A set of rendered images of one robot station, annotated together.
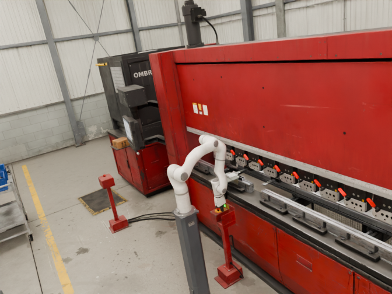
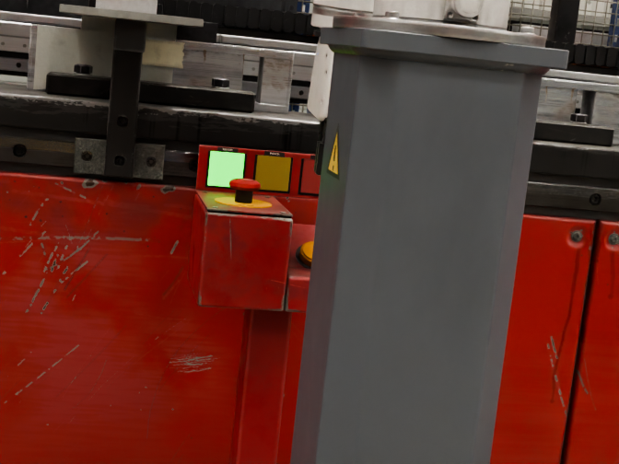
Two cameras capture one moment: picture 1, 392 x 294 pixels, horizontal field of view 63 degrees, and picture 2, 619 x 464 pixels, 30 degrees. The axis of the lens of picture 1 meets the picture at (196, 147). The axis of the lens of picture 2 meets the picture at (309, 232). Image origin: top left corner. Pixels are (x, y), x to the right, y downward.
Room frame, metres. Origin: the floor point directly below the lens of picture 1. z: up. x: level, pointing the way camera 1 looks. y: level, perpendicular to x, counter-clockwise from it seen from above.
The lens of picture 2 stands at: (2.24, 1.21, 0.98)
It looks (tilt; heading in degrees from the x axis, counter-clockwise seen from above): 9 degrees down; 288
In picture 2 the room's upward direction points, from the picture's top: 6 degrees clockwise
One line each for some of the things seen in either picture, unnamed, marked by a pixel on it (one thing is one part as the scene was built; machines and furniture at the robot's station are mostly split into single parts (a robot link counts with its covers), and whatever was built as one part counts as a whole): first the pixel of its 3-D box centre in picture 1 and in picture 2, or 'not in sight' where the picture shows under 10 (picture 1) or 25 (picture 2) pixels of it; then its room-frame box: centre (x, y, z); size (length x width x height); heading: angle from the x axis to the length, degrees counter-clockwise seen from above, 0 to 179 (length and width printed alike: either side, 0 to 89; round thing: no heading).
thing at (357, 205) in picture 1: (357, 196); not in sight; (1.86, -1.01, 1.26); 0.15 x 0.09 x 0.17; 28
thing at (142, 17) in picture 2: (223, 179); (130, 16); (3.00, -0.23, 1.00); 0.26 x 0.18 x 0.01; 118
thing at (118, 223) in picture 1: (112, 202); not in sight; (4.05, 1.28, 0.41); 0.25 x 0.20 x 0.83; 118
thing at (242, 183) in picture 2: not in sight; (244, 193); (2.76, -0.12, 0.79); 0.04 x 0.04 x 0.04
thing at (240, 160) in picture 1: (242, 155); not in sight; (2.91, -0.44, 1.26); 0.15 x 0.09 x 0.17; 28
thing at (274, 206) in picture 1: (273, 206); (517, 127); (2.51, -0.60, 0.89); 0.30 x 0.05 x 0.03; 28
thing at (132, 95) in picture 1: (137, 121); not in sight; (3.94, 0.68, 1.53); 0.51 x 0.25 x 0.85; 21
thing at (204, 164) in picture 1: (207, 167); not in sight; (3.55, -0.10, 0.92); 0.50 x 0.06 x 0.10; 28
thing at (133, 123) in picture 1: (133, 131); not in sight; (3.86, 0.74, 1.42); 0.45 x 0.12 x 0.36; 21
